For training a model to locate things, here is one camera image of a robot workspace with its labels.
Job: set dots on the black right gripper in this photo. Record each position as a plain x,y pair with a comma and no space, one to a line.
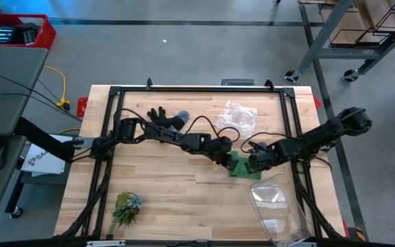
266,158

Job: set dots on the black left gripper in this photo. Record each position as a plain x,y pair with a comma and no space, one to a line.
219,147

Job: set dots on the green elastic bandage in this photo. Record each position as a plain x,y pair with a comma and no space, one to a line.
242,171

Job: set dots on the clear plastic bag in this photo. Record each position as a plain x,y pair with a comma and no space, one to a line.
235,116

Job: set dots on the clear plastic bin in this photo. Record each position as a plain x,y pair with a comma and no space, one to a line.
279,212

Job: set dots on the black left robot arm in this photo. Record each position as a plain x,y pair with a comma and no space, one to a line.
170,135

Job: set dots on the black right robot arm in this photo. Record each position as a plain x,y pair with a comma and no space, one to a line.
321,132

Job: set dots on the black work glove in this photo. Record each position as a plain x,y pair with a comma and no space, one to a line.
159,118

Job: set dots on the red clamp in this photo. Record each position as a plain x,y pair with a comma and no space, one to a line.
82,106
317,102

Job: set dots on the artificial succulent plant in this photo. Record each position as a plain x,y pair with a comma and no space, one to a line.
127,209

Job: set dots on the grey metal cart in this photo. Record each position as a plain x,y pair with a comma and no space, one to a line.
327,31

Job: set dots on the white printed paper sheet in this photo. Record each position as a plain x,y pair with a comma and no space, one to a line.
46,164

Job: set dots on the brown cardboard box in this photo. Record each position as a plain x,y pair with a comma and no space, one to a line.
372,13

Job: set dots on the red plastic crate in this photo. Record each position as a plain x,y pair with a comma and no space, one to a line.
48,34

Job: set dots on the grey desk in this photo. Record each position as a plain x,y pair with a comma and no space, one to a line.
9,79

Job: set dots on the black ribbed electronic box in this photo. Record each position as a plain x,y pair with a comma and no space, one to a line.
3,34

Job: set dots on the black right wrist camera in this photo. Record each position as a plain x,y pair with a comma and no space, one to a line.
257,147

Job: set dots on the black metal table frame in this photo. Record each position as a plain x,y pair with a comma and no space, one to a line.
201,89

